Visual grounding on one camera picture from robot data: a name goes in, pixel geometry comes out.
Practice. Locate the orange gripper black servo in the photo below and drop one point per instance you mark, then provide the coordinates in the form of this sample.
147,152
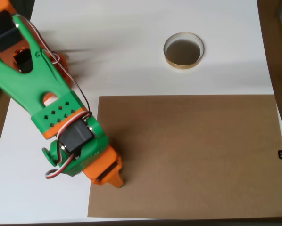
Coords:
107,174

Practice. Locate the green orange robot arm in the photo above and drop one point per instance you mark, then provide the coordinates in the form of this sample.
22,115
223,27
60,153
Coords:
25,82

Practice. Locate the shallow brown round dish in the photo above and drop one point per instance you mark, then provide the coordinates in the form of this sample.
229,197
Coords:
183,53

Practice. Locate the brown rectangular board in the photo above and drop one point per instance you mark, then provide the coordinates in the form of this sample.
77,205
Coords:
190,153

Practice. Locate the small black tag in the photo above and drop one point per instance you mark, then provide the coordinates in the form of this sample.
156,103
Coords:
281,154

